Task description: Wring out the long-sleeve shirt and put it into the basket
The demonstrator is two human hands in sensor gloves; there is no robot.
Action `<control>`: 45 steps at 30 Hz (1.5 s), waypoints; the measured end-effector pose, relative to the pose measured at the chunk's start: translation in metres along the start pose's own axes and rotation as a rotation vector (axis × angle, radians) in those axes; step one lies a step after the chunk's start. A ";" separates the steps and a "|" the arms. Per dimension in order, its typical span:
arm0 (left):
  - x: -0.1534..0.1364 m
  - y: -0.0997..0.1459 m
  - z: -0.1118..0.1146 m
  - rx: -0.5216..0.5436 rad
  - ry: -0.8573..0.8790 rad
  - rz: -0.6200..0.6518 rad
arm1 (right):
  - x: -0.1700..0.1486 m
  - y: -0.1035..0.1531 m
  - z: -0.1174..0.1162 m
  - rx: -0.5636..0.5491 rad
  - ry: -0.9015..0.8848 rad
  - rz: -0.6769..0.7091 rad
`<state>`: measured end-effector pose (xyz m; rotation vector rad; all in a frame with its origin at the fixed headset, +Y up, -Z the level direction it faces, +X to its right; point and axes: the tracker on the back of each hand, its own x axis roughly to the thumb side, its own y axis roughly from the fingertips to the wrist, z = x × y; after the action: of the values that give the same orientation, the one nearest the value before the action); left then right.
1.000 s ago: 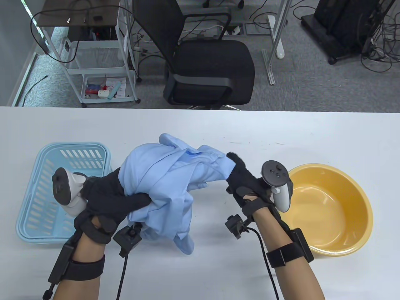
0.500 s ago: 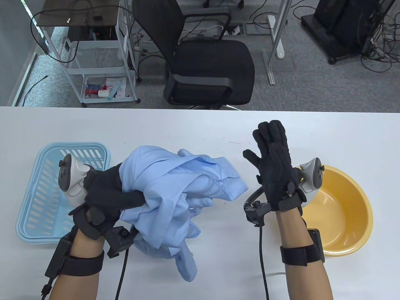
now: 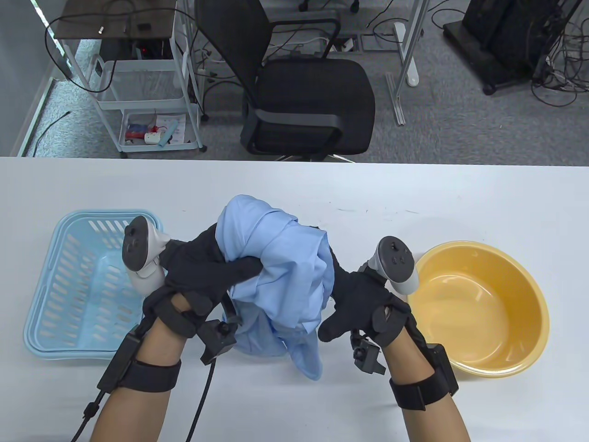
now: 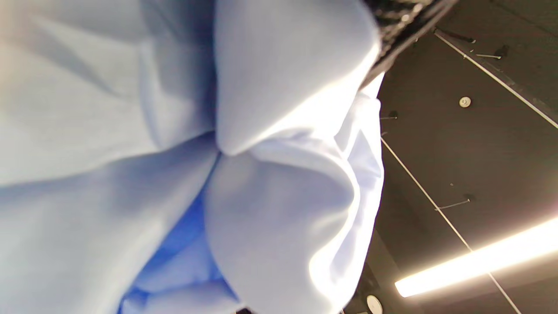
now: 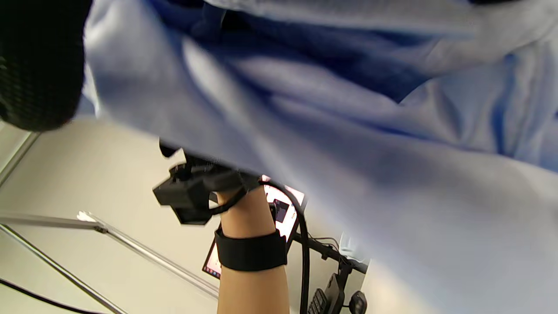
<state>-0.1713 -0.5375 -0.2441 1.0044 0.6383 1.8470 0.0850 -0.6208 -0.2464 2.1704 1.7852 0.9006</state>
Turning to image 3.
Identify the person's left hand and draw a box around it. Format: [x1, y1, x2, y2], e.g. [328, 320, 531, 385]
[143, 223, 264, 341]

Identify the person's right hand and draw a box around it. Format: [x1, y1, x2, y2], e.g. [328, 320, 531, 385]
[318, 249, 418, 347]

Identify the light blue shirt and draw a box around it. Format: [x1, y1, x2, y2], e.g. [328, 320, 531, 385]
[216, 195, 334, 382]

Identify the person's right forearm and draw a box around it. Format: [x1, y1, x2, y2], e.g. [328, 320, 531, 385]
[384, 341, 471, 442]

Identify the person's left forearm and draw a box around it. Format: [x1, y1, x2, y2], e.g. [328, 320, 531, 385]
[90, 318, 182, 442]

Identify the white grey tracking controller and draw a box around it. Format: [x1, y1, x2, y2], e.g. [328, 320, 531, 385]
[358, 236, 420, 295]
[121, 214, 172, 295]

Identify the yellow plastic bowl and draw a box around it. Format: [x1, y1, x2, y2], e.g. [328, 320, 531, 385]
[407, 241, 550, 379]

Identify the light blue plastic basket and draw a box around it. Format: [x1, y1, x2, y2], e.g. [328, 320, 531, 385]
[23, 210, 165, 361]

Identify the black office chair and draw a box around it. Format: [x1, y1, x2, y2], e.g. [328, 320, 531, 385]
[193, 0, 376, 162]

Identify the white utility cart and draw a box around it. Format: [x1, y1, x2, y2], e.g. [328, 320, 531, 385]
[93, 0, 208, 158]

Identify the brown wooden side table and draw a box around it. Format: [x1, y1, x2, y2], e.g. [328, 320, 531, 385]
[48, 0, 178, 43]

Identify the white metal desk leg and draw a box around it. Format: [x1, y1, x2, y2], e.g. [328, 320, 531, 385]
[386, 0, 431, 126]

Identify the black equipment stand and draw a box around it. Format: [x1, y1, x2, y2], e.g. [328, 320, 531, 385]
[443, 0, 589, 96]

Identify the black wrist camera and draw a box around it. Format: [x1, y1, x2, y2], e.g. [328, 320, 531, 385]
[199, 318, 241, 365]
[351, 331, 385, 376]

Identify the black wrist strap with box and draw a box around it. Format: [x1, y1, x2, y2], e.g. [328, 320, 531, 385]
[96, 324, 182, 393]
[389, 344, 459, 411]

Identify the black cable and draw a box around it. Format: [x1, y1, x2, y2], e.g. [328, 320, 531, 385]
[69, 390, 103, 442]
[184, 361, 218, 442]

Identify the tangle of black floor cables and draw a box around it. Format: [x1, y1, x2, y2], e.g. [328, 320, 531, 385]
[529, 18, 589, 107]

